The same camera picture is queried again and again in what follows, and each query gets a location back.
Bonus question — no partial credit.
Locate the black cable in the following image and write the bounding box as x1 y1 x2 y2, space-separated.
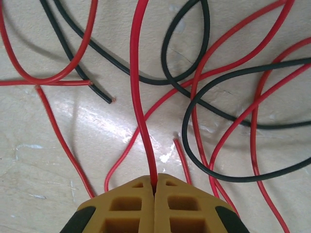
40 0 115 104
182 58 311 183
53 0 311 129

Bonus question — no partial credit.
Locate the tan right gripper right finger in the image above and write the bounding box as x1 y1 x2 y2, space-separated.
154 173 251 233

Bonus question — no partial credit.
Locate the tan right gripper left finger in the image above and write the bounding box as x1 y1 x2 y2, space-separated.
60 175 156 233

